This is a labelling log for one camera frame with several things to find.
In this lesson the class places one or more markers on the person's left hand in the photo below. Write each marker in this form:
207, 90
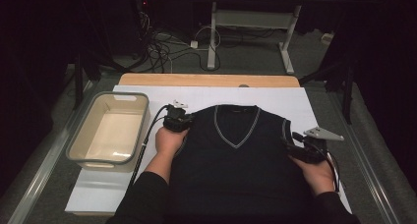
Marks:
168, 142

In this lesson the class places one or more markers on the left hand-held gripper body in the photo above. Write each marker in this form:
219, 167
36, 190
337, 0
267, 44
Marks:
175, 119

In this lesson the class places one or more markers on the black stand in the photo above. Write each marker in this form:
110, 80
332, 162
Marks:
347, 96
78, 80

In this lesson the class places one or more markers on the white-legged desk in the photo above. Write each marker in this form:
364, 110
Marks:
252, 19

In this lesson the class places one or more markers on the small pale box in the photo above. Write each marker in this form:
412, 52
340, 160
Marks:
327, 38

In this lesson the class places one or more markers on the dark knit vest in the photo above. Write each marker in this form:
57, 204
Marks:
236, 171

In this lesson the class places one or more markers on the white table sheet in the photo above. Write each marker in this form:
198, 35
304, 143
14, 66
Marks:
98, 191

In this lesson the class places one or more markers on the beige plastic basin grey rim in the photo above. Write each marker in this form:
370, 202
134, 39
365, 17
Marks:
111, 135

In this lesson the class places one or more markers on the person's right hand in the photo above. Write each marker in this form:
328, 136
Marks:
318, 176

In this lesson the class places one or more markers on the metal floor rail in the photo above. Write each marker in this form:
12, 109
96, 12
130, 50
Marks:
46, 165
367, 175

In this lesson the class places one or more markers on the white power adapter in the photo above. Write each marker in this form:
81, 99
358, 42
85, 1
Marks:
194, 44

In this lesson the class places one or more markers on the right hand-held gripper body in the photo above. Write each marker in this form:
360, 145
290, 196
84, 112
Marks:
323, 134

